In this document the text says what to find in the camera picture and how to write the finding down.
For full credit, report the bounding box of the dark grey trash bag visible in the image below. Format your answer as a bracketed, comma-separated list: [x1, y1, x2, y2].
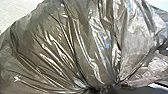
[0, 0, 168, 94]

